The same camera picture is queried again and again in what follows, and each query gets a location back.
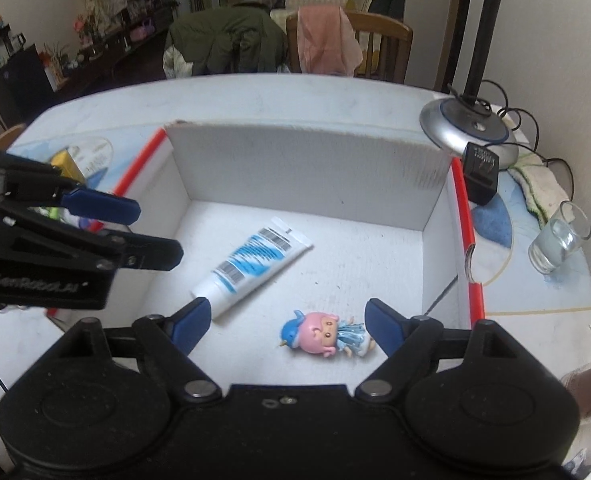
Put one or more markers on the pink cloth on chair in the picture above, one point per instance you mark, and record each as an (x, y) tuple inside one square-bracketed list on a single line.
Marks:
[(326, 43)]

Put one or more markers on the wooden chair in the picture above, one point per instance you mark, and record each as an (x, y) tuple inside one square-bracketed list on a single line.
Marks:
[(385, 43)]

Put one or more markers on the olive green jacket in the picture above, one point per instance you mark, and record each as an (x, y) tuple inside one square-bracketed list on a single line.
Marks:
[(230, 40)]

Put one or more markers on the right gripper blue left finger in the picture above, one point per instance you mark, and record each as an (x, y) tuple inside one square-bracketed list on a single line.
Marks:
[(167, 342)]

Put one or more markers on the pink blue doll figurine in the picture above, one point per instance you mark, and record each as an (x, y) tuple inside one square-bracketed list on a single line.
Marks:
[(325, 334)]

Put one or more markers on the white green cloth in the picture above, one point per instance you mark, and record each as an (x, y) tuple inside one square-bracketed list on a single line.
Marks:
[(541, 190)]

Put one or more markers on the white puffy garment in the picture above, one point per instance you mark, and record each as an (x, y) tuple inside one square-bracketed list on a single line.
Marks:
[(174, 65)]

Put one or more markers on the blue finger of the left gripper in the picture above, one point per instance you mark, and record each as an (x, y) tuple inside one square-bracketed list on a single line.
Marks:
[(144, 252), (101, 206)]

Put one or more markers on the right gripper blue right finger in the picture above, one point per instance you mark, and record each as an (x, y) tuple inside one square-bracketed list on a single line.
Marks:
[(408, 343)]

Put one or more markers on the dark wooden sideboard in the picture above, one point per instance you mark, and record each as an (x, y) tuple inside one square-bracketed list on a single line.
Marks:
[(32, 79)]

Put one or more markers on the clear drinking glass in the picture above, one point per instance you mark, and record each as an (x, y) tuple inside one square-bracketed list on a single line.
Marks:
[(563, 235)]

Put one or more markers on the black power adapter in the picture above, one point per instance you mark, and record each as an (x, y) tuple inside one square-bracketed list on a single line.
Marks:
[(480, 171)]

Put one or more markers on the red white cardboard box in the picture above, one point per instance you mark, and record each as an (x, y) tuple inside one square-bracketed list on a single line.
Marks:
[(381, 211)]

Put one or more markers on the grey desk lamp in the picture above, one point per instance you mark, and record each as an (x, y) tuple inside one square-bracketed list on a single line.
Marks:
[(464, 120)]

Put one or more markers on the white blue toothpaste tube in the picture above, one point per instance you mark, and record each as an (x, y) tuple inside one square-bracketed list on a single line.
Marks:
[(249, 266)]

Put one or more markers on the yellow small carton box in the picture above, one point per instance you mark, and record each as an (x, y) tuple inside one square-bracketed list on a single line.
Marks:
[(67, 166)]

